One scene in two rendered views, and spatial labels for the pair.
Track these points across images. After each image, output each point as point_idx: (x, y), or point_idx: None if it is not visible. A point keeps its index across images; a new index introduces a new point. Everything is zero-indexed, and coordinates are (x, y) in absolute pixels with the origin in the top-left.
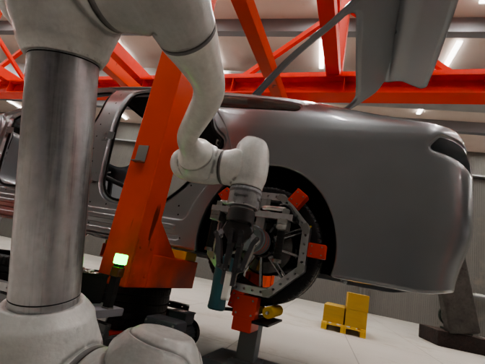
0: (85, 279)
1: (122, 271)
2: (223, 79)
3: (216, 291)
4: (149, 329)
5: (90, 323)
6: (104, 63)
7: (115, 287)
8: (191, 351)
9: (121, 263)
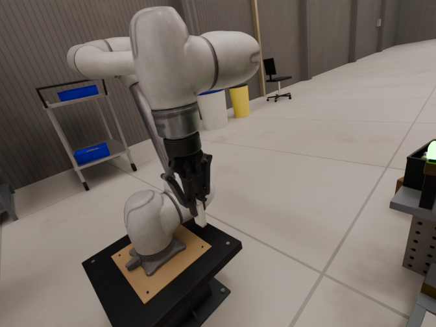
0: (416, 165)
1: (435, 168)
2: (91, 66)
3: None
4: (139, 191)
5: (167, 183)
6: (130, 82)
7: (428, 187)
8: (126, 205)
9: (429, 156)
